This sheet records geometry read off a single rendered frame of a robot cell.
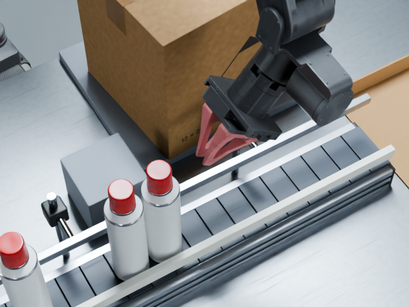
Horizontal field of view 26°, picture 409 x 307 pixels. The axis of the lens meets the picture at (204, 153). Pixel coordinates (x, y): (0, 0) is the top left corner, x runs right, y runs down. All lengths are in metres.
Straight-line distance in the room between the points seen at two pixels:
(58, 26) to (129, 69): 1.47
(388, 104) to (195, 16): 0.44
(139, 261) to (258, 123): 0.27
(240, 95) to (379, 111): 0.48
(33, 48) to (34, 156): 1.32
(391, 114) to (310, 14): 0.54
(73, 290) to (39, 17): 1.68
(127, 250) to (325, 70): 0.37
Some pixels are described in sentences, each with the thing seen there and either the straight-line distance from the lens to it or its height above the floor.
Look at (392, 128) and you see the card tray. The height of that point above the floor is 0.83.
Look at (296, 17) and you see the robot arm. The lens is 1.00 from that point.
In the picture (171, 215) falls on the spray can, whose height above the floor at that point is 1.01.
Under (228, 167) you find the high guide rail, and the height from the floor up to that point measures 0.96.
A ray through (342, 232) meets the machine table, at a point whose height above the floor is 0.83.
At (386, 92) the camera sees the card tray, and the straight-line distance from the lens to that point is 1.56.
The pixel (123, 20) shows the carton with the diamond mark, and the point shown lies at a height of 1.09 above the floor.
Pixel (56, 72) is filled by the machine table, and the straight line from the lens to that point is 1.58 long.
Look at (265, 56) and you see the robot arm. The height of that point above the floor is 1.21.
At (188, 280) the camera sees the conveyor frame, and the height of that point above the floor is 0.87.
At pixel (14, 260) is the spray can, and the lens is 1.09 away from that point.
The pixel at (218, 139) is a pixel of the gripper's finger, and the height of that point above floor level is 1.12.
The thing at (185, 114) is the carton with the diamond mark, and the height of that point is 0.95.
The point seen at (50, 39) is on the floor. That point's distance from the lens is 2.79.
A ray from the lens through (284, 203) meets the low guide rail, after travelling 1.30.
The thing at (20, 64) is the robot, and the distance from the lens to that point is 2.41.
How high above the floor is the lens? 2.01
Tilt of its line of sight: 54 degrees down
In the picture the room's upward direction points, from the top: straight up
